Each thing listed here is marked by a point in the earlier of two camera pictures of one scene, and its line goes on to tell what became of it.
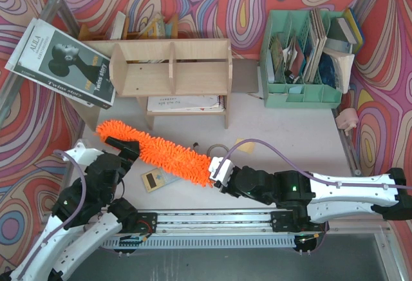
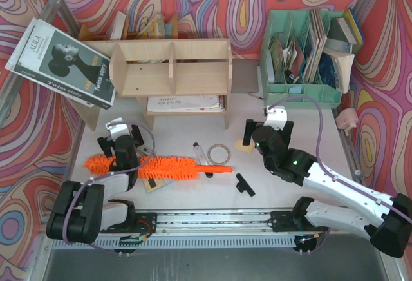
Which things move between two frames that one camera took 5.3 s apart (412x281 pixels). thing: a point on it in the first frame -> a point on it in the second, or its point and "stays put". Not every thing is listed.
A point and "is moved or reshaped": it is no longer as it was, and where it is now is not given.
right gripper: [223, 185] -> [248, 129]
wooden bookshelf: [169, 77] stays put
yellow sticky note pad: [247, 147] stays put
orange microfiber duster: [178, 160] is moved or reshaped
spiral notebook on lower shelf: [186, 104] stays put
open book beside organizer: [335, 69] stays put
